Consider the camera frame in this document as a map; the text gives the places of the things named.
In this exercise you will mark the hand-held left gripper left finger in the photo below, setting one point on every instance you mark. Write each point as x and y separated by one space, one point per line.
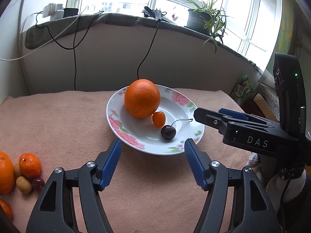
111 166

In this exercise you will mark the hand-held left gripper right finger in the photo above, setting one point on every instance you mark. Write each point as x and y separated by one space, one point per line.
194 166

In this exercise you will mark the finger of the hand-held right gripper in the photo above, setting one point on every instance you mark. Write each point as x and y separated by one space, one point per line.
230 112
209 119

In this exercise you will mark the white floral plate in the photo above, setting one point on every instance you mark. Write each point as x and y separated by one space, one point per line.
145 132

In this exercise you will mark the brown longan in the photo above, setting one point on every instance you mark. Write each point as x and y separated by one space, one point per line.
17 171
24 185

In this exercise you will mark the person's right hand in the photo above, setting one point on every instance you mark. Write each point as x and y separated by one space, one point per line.
297 187

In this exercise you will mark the white lace cloth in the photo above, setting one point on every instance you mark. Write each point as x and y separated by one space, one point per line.
269 92

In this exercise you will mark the green printed bag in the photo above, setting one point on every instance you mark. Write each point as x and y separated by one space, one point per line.
241 89

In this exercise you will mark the cardboard box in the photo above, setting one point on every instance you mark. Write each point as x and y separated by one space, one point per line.
263 106

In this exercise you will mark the dark cherry with stem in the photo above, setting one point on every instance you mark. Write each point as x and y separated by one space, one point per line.
168 132

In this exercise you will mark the small orange kumquat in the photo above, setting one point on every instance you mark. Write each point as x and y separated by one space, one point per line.
159 119

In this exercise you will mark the pink blanket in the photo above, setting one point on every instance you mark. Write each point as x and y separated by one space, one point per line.
60 126

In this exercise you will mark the large orange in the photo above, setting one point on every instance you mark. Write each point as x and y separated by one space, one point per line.
142 98
6 172

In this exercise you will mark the red grape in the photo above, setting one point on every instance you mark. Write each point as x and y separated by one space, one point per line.
38 184

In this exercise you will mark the orange mandarin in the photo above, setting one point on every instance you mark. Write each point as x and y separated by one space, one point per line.
29 165
5 208

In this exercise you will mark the potted spider plant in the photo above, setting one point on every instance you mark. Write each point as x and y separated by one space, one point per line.
198 18

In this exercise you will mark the black device on sill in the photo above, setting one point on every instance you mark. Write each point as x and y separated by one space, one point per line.
158 15

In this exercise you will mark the black box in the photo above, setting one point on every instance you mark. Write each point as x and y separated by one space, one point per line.
70 12

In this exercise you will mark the white power adapter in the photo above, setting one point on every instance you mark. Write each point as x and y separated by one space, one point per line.
52 11

